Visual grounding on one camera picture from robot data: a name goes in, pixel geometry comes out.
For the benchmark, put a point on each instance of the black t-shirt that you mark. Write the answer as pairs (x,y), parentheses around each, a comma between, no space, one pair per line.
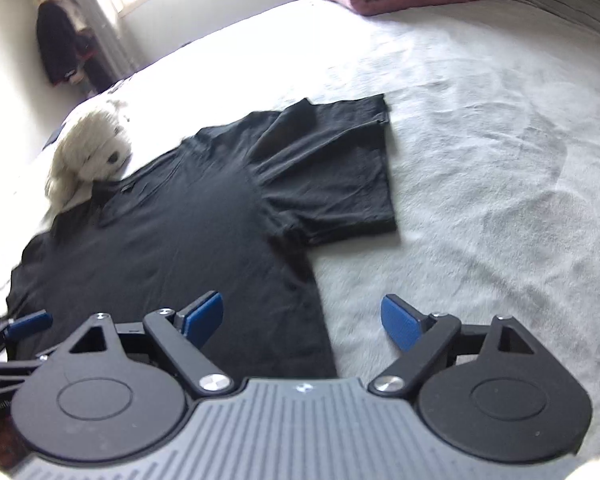
(180,235)

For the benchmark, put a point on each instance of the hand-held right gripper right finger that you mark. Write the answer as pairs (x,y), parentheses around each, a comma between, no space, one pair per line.
(400,322)

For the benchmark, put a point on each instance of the person's right forearm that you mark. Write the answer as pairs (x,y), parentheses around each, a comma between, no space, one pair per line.
(595,470)

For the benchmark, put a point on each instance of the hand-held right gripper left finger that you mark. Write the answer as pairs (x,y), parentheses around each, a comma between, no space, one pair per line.
(205,317)

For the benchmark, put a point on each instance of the bed with grey sheet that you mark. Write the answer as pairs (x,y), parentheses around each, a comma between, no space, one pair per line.
(480,160)

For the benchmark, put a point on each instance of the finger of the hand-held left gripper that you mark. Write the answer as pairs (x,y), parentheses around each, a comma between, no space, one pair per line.
(15,366)
(30,322)

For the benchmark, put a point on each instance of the dark tablet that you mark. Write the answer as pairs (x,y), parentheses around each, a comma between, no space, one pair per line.
(53,137)

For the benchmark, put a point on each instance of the white plush dog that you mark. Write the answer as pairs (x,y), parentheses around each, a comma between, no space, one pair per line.
(90,160)

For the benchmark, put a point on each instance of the grey star curtain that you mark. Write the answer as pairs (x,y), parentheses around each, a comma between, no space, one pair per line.
(105,35)

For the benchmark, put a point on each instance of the dark hanging jacket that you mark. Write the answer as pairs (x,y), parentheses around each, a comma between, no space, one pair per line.
(55,45)

